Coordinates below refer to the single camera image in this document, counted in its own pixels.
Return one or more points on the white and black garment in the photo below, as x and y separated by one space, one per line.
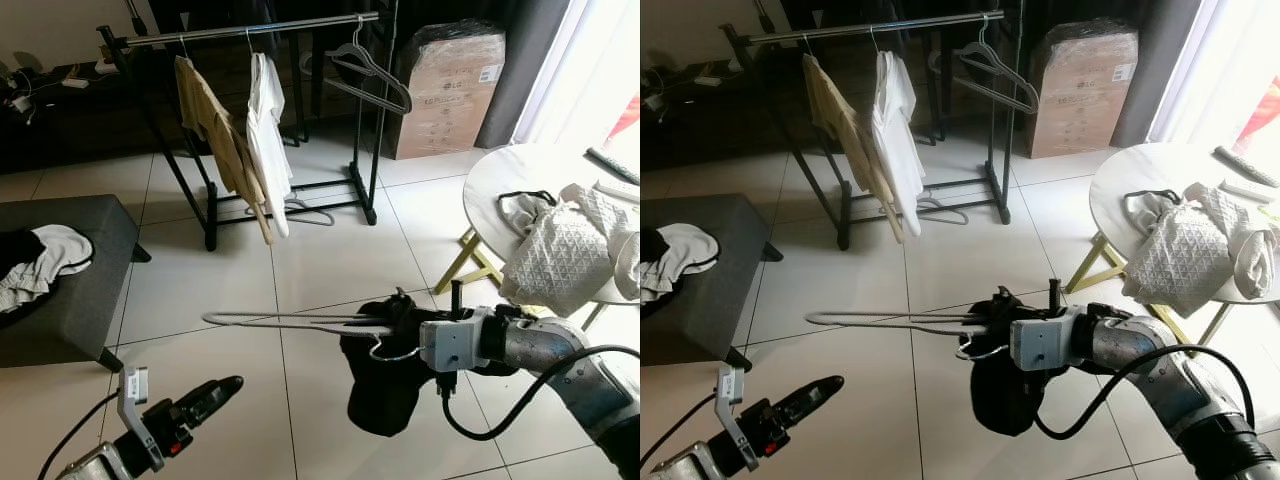
55 250
690 250

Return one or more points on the dark wood tv cabinet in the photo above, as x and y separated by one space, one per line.
80 125
720 120

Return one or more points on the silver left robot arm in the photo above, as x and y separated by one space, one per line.
690 465
90 465

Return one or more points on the grey remote control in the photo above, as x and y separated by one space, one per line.
612 166
1245 166

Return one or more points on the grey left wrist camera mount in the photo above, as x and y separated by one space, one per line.
728 395
130 395

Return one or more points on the white stick-shaped item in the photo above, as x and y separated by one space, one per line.
618 190
1248 190

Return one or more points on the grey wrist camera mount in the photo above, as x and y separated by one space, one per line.
130 395
728 395
1040 345
450 345

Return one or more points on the red fabric item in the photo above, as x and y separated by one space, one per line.
625 120
1262 115

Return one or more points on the silver metal pole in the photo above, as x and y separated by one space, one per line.
133 15
763 12

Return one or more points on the round white table gold legs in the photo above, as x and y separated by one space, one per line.
530 170
1160 170

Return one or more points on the brown cardboard box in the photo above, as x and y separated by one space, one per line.
1080 95
445 95

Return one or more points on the black clothes rack silver rail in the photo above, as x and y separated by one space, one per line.
880 28
250 28

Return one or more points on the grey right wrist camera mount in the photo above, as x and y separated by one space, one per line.
450 345
1040 345

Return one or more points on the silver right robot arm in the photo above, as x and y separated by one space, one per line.
1160 360
565 355

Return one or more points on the dark grey curtain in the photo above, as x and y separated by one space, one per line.
530 60
1165 60

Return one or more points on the grey white folded garment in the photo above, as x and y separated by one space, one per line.
1148 212
522 212

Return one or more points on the white sheer curtain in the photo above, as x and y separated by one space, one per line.
1225 70
590 70

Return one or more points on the grey hanger with metal hook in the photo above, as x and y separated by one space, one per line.
880 318
280 318
318 217
395 92
1022 92
945 215

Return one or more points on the cream shirt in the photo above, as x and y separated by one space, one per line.
268 140
897 140

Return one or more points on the black garment with blue print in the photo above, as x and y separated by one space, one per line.
1000 390
385 390

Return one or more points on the tan shirt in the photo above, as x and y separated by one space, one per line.
845 130
215 130

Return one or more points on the grey upholstered ottoman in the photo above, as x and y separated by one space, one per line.
90 290
740 290

